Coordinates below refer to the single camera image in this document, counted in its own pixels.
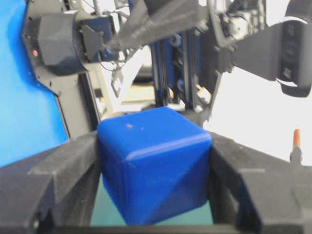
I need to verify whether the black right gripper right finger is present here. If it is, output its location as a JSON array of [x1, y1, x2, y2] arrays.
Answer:
[[208, 133, 312, 234]]

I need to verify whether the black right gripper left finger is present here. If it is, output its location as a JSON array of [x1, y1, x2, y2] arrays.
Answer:
[[0, 132, 100, 234]]

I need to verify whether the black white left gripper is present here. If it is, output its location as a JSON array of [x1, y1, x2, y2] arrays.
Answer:
[[102, 0, 239, 125]]

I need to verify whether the blue cube block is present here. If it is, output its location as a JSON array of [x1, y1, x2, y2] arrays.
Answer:
[[97, 107, 212, 226]]

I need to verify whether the orange tipped clamp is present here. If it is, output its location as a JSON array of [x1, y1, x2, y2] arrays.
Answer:
[[290, 129, 303, 165]]

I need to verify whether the blue table cloth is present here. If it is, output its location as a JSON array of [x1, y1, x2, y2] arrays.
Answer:
[[0, 0, 67, 166]]

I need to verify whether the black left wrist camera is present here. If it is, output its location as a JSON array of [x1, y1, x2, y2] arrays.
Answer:
[[233, 18, 312, 98]]

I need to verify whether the black aluminium frame rail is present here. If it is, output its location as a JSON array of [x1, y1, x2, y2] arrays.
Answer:
[[55, 70, 108, 139]]

